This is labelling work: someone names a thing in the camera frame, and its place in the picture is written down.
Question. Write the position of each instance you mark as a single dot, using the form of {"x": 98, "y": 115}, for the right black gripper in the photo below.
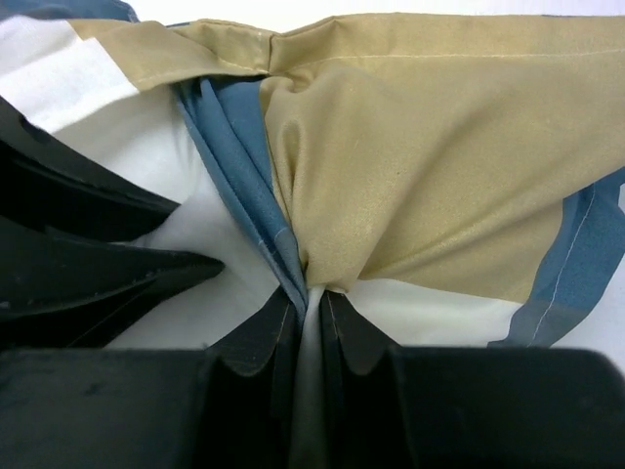
{"x": 72, "y": 275}

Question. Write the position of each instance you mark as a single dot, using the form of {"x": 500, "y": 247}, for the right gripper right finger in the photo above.
{"x": 360, "y": 396}

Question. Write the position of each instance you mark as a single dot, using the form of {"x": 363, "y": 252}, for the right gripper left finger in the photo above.
{"x": 250, "y": 399}

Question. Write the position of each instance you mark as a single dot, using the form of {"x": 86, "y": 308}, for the blue beige white pillowcase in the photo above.
{"x": 456, "y": 177}

